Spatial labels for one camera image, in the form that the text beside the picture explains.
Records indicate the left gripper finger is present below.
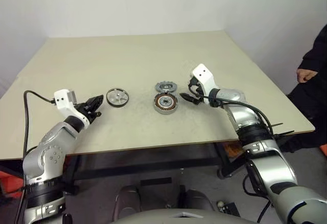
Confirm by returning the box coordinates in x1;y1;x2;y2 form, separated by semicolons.
89;111;103;125
86;95;104;108

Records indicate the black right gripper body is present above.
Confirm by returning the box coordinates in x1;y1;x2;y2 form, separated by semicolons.
188;77;209;101

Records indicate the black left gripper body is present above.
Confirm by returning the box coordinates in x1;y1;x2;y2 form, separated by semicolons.
75;100;95;126

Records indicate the spoked rotor with black rim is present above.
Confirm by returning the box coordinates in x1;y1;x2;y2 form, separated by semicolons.
106;87;130;108

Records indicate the silver motor housing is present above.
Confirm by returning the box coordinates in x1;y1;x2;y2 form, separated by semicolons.
153;93;179;116

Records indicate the grey motor housing lid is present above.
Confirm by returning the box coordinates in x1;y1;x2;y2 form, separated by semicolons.
154;80;178;94

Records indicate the person's bare hand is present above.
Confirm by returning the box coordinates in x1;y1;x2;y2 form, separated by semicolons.
297;68;319;83

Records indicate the dark rounded shape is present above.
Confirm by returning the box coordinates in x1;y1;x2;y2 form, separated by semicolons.
178;185;214;211
113;185;141;216

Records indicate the black floor tape strip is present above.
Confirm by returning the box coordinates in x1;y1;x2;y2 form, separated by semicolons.
140;177;172;186

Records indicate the red object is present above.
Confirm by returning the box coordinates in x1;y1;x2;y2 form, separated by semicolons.
0;170;24;197

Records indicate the small black box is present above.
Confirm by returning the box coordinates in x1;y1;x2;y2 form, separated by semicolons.
222;203;241;217

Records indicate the person in black clothes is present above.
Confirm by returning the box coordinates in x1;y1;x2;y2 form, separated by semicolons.
286;23;327;155

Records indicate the silver robot torso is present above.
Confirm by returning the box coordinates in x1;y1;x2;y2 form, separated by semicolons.
109;207;246;224

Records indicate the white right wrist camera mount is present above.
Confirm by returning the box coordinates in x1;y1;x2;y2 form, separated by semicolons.
192;63;218;104

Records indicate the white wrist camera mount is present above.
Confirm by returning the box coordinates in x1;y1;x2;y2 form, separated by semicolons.
53;88;89;126
192;63;218;104

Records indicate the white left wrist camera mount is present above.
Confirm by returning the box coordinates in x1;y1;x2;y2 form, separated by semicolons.
53;88;89;126

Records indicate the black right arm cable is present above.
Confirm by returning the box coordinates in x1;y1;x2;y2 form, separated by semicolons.
196;95;275;143

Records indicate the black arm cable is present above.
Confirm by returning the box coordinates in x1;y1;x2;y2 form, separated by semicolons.
196;95;275;143
14;90;56;224

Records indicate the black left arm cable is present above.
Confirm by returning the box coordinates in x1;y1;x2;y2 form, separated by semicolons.
14;90;56;224

